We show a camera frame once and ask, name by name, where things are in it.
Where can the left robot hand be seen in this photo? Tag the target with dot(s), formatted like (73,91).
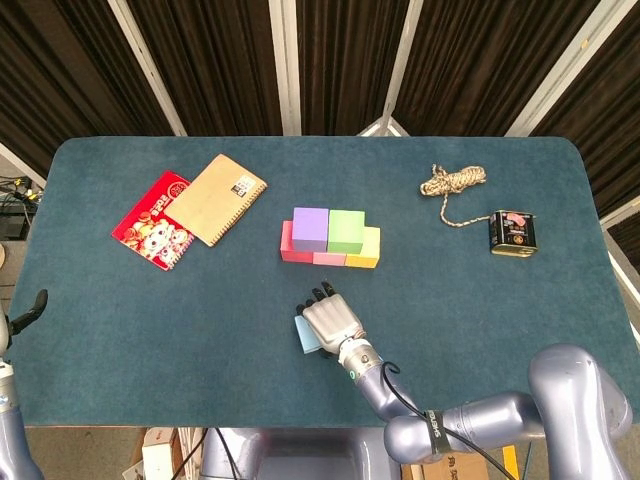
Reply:
(25,317)

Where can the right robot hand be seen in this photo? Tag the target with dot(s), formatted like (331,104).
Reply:
(332,320)

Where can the light blue foam cube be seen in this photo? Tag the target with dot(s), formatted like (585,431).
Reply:
(305,337)

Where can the red foam cube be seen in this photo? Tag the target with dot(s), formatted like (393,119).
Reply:
(292,255)

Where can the yellow foam cube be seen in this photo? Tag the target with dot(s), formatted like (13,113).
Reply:
(370,247)

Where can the green foam cube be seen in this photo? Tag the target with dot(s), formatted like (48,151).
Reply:
(346,230)

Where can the purple foam cube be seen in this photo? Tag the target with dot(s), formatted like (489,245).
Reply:
(310,227)

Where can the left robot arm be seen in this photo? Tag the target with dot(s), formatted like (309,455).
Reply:
(12,430)

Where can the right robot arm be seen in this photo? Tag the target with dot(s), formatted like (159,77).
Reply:
(450,425)

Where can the pink foam cube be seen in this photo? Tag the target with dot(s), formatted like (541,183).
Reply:
(329,258)

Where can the black floor equipment box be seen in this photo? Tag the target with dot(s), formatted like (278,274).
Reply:
(12,220)

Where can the grey-blue robot torso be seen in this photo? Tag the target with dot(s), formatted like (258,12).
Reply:
(310,457)

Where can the teal felt table mat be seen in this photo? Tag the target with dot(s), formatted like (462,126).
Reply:
(200,375)

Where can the red spiral notebook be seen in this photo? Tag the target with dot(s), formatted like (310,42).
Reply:
(150,225)

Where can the tan kraft spiral notebook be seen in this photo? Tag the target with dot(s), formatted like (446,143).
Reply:
(212,200)

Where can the printed cardboard box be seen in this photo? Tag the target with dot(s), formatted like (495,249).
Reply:
(450,470)

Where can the small white box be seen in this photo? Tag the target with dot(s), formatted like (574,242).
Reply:
(157,455)

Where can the black and gold tin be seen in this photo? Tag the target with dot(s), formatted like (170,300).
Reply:
(514,234)

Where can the dark brown curtain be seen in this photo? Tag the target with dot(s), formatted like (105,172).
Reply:
(215,60)

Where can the white metal frame post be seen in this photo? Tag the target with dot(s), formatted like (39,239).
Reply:
(397,70)
(20,165)
(150,70)
(565,70)
(625,267)
(286,70)

